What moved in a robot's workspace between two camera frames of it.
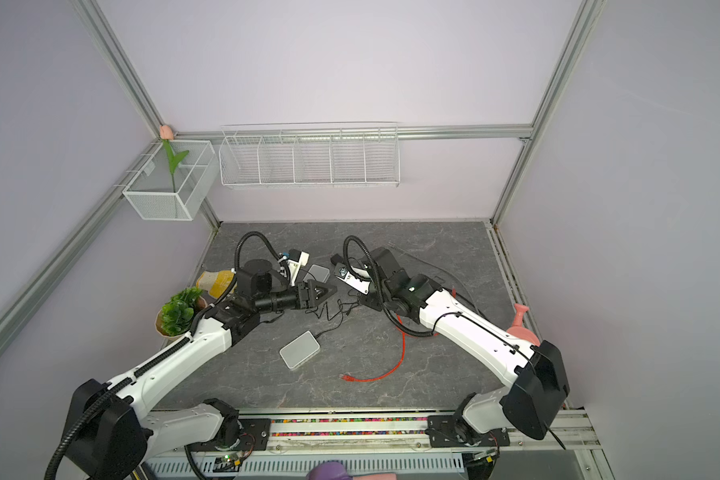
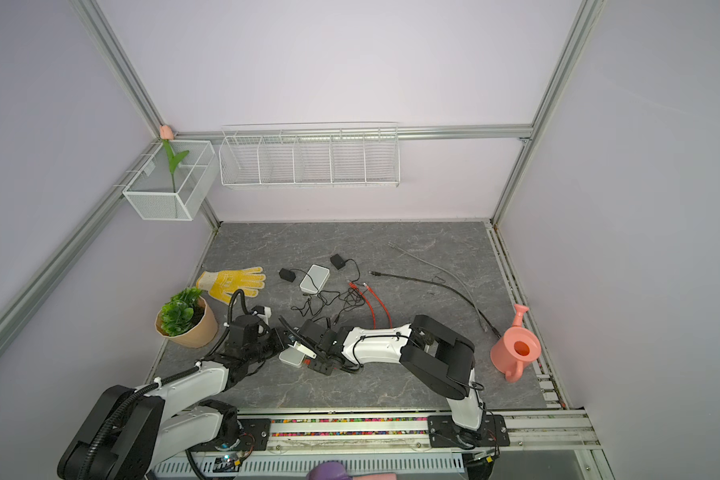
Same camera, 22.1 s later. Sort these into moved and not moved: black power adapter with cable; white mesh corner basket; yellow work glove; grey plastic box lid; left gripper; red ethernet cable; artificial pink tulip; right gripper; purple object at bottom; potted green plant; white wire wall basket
Moved: right gripper; black power adapter with cable; left gripper; red ethernet cable
Not moved: potted green plant; artificial pink tulip; purple object at bottom; white wire wall basket; white mesh corner basket; grey plastic box lid; yellow work glove
